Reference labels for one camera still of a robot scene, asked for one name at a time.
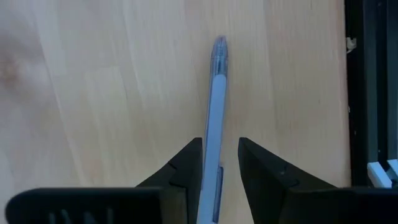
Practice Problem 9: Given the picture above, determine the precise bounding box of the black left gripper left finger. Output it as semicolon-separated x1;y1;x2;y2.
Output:
4;137;204;224

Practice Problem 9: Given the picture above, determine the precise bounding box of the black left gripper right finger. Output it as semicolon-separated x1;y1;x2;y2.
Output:
238;137;398;224

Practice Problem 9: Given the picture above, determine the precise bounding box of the blue pen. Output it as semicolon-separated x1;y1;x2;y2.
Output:
196;35;229;224

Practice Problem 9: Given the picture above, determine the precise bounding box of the silver aluminium bracket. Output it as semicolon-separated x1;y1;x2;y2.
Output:
366;159;398;189

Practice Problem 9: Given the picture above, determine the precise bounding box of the black aluminium table frame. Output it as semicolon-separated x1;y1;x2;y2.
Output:
344;0;398;188

